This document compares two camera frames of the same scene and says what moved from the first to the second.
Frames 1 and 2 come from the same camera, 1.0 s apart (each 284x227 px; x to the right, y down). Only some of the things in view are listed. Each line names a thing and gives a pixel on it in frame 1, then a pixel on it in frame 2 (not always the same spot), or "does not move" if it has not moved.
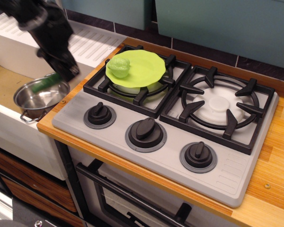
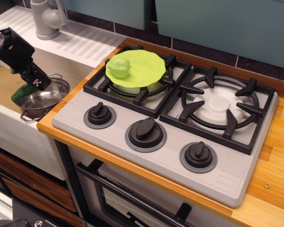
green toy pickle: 53,80 → 22,91
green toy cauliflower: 119,67 does not move
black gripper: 52,37 → 17,56
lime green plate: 145,67 does not move
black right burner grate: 222,109 does not move
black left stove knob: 100,117 does not move
